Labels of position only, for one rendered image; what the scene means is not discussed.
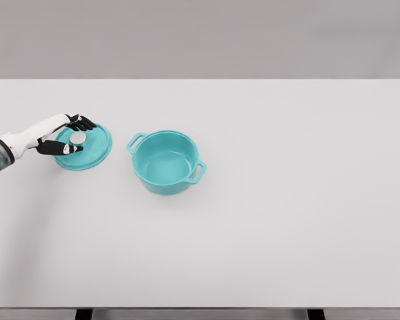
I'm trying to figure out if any teal pot with handles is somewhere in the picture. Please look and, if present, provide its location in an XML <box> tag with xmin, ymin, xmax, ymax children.
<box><xmin>126</xmin><ymin>129</ymin><xmax>207</xmax><ymax>196</ymax></box>

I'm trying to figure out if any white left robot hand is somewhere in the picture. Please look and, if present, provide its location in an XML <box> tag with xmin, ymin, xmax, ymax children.
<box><xmin>25</xmin><ymin>113</ymin><xmax>97</xmax><ymax>156</ymax></box>

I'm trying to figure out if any teal pot lid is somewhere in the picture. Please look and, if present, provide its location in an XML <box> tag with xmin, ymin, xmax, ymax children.
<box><xmin>52</xmin><ymin>123</ymin><xmax>113</xmax><ymax>171</ymax></box>

